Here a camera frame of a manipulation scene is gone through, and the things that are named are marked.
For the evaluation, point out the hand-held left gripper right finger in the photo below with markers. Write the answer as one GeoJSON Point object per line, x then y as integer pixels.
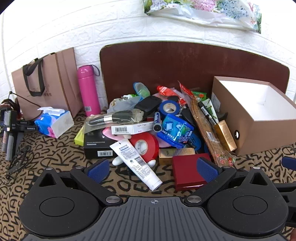
{"type": "Point", "coordinates": [207, 169]}

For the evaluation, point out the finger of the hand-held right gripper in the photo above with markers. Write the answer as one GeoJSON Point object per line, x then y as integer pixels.
{"type": "Point", "coordinates": [289, 199]}
{"type": "Point", "coordinates": [289, 161]}

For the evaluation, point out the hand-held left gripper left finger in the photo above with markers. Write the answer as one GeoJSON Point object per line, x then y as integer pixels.
{"type": "Point", "coordinates": [100, 168]}

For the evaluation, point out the small gold box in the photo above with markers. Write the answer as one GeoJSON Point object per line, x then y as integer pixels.
{"type": "Point", "coordinates": [175, 154]}

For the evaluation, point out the letter-patterned desktop cloth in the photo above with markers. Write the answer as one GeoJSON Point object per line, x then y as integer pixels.
{"type": "Point", "coordinates": [57, 148]}

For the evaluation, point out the dark red box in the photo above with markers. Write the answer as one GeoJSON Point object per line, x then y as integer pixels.
{"type": "Point", "coordinates": [187, 171]}

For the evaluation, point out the black flat box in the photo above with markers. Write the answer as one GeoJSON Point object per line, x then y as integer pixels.
{"type": "Point", "coordinates": [97, 146]}

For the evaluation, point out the dark blue pouch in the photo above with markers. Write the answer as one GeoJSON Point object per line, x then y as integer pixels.
{"type": "Point", "coordinates": [196, 142]}

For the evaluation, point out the yellow-green box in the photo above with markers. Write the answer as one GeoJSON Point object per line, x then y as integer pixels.
{"type": "Point", "coordinates": [79, 138]}

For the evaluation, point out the white cream tube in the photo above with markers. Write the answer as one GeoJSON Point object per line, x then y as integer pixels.
{"type": "Point", "coordinates": [136, 162]}

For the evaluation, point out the tall gold box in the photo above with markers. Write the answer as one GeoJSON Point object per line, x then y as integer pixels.
{"type": "Point", "coordinates": [225, 135]}

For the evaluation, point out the clear packet of brown sticks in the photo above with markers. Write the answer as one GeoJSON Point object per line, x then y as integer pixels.
{"type": "Point", "coordinates": [208, 129]}

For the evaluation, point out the brown cardboard box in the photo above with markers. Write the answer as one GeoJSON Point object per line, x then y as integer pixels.
{"type": "Point", "coordinates": [261, 129]}

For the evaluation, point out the blue gum container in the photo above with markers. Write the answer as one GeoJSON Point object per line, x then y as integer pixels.
{"type": "Point", "coordinates": [177, 128]}

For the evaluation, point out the white barcode box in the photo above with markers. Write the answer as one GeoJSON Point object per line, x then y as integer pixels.
{"type": "Point", "coordinates": [131, 128]}

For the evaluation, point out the bagged black makeup brush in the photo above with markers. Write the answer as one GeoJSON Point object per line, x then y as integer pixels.
{"type": "Point", "coordinates": [113, 118]}

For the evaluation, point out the black pen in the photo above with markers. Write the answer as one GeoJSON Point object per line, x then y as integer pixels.
{"type": "Point", "coordinates": [207, 115]}

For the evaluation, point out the red tape roll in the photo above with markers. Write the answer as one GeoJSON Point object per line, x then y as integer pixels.
{"type": "Point", "coordinates": [150, 144]}

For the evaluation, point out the green white tube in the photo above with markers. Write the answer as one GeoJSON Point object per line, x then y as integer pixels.
{"type": "Point", "coordinates": [210, 109]}

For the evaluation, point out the blue pink tissue pack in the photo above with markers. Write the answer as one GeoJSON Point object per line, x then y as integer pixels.
{"type": "Point", "coordinates": [55, 122]}

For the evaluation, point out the blue grey marker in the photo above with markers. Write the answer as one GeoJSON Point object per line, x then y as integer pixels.
{"type": "Point", "coordinates": [157, 121]}

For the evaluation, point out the blue tape roll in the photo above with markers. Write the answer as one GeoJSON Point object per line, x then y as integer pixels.
{"type": "Point", "coordinates": [170, 107]}

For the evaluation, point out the green snack packet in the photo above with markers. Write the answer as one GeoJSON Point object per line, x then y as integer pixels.
{"type": "Point", "coordinates": [198, 95]}

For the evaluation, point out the pink thermos bottle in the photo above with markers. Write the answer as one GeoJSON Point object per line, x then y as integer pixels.
{"type": "Point", "coordinates": [88, 92]}

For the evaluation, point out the black case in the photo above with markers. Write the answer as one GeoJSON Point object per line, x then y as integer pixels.
{"type": "Point", "coordinates": [148, 104]}

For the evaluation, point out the blue-lidded clear container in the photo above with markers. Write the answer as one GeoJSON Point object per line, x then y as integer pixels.
{"type": "Point", "coordinates": [140, 89]}

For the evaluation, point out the black grey tripod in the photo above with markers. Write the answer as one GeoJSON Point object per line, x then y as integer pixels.
{"type": "Point", "coordinates": [10, 129]}

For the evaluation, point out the brown paper bag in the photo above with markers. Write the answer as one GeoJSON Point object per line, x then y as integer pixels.
{"type": "Point", "coordinates": [55, 81]}

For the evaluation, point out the dark brown wooden board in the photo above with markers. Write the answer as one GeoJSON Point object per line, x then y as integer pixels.
{"type": "Point", "coordinates": [185, 64]}

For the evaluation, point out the floral plastic bag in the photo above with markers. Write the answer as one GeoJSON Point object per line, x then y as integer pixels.
{"type": "Point", "coordinates": [208, 11]}

